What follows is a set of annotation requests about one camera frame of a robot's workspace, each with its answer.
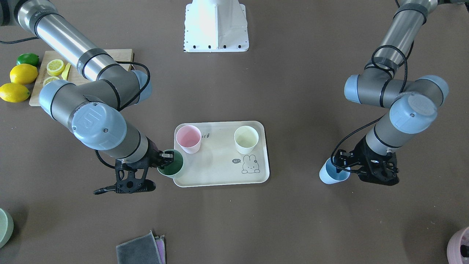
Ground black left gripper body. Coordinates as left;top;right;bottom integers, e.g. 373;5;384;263
332;137;400;186

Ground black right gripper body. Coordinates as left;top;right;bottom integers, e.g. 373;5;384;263
93;145;163;194

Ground green cup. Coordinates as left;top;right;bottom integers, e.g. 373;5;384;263
157;149;184;179

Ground pink cup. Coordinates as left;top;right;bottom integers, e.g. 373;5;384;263
175;125;202;154

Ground light blue cup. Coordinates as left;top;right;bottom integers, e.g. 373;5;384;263
319;158;351;184

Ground white cup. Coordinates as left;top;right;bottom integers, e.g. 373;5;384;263
233;125;259;154

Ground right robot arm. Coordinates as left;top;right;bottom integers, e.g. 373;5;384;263
1;0;174;194

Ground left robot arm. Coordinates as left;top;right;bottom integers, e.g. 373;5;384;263
319;0;449;186

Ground beige rabbit tray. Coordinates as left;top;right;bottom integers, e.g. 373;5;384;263
174;121;270;187

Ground grey folded cloth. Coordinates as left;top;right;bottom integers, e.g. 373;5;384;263
116;232;166;264

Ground wooden cutting board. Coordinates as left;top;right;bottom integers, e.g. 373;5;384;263
29;49;134;107

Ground pink bowl with ice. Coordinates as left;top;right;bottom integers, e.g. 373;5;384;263
447;227;469;264

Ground yellow plastic knife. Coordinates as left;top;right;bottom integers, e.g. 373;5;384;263
60;62;71;80

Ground lemon slice lower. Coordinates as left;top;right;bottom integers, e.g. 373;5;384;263
43;76;61;87

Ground lemon slice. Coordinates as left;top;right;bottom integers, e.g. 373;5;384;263
43;76;61;87
46;59;65;76

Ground green bowl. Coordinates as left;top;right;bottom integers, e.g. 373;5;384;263
0;208;14;248

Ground lemon slice upper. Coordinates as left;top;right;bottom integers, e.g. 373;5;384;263
46;59;65;76

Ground whole lemon lower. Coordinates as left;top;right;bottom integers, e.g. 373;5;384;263
10;63;38;85

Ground green lime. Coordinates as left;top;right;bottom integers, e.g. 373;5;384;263
16;52;40;66

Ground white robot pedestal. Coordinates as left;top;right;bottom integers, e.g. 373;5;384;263
183;0;250;52

